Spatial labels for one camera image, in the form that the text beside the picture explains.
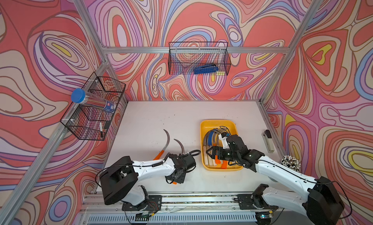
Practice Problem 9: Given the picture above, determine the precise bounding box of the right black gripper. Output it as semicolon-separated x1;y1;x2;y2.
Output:
206;146;240;161

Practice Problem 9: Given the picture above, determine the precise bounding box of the black marker in basket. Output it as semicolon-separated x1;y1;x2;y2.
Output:
99;122;104;139

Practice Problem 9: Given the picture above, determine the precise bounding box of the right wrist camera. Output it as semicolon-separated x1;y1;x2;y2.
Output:
218;132;230;149

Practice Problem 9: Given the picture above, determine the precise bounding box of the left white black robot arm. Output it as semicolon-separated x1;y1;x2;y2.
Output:
98;150;201;207

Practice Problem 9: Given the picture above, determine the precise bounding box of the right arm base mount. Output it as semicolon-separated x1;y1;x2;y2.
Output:
233;184;279;211

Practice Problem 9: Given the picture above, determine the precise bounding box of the black wire basket back wall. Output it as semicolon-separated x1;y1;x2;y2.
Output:
168;40;231;76

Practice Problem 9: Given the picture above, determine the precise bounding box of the clear tube with blue cap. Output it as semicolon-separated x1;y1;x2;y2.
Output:
71;89;116;113

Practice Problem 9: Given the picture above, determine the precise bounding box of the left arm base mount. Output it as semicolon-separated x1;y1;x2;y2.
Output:
121;185;162;213

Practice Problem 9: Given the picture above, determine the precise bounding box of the black wire basket wall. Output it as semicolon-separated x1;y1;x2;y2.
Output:
168;40;231;76
60;73;126;141

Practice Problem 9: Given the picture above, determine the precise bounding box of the blue blade wooden sickle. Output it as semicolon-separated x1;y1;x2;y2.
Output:
203;128;223;168

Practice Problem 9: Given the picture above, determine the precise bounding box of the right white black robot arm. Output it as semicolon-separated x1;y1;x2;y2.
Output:
203;132;345;225

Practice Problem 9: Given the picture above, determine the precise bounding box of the black wire basket left wall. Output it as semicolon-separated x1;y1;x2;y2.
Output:
60;73;126;141

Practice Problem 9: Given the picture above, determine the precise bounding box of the yellow plastic tray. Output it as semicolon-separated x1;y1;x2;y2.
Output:
200;120;243;172

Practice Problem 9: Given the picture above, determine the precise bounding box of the blue tool in basket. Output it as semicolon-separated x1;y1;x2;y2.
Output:
193;64;219;74

